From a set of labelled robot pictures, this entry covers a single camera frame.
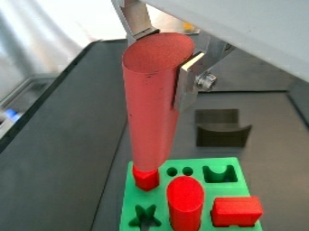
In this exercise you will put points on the long pale red oval rod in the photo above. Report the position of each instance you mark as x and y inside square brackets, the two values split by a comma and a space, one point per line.
[150, 64]

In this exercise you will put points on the black cradle fixture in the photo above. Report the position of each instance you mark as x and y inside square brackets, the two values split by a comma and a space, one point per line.
[218, 128]

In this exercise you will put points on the tall red cylinder peg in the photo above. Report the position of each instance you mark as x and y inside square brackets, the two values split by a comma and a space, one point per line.
[184, 203]

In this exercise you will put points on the green shape sorter base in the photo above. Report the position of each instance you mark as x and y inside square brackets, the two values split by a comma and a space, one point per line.
[144, 211]

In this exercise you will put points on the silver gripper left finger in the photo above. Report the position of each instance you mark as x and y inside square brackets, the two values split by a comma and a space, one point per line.
[132, 14]

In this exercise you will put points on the red hexagonal peg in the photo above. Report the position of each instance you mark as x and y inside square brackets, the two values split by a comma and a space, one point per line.
[146, 179]

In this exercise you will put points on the red rectangular arch block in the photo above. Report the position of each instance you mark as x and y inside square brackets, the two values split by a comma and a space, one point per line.
[235, 211]

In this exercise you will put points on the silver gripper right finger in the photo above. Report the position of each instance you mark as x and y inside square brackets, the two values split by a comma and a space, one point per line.
[195, 77]

